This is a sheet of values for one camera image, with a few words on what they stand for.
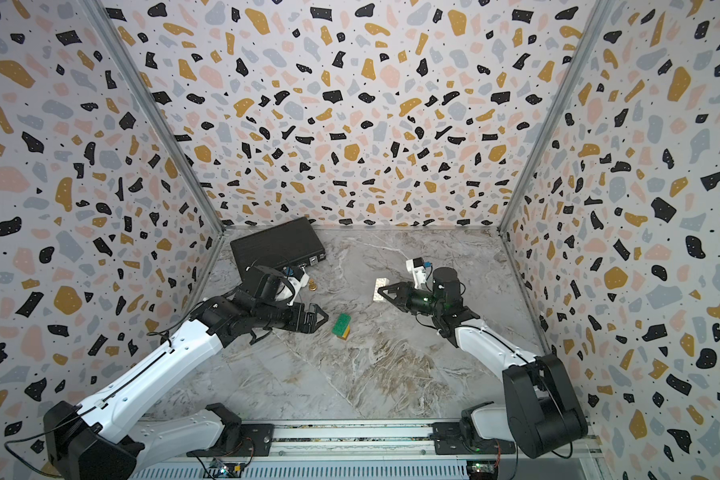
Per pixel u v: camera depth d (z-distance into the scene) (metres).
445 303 0.67
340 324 0.87
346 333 0.90
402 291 0.75
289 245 1.08
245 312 0.56
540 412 0.42
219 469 0.71
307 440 0.75
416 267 0.78
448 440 0.73
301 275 0.71
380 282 0.82
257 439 0.73
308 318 0.67
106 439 0.39
